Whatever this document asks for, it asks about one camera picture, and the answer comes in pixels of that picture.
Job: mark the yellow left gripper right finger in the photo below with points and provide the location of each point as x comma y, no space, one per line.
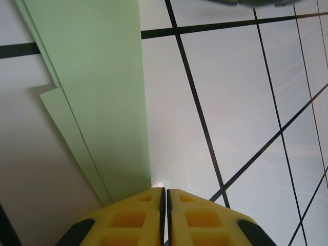
205,223

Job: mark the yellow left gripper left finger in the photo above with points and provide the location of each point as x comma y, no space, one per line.
128,223

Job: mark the light green paper sheet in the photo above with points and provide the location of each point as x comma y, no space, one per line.
102,77

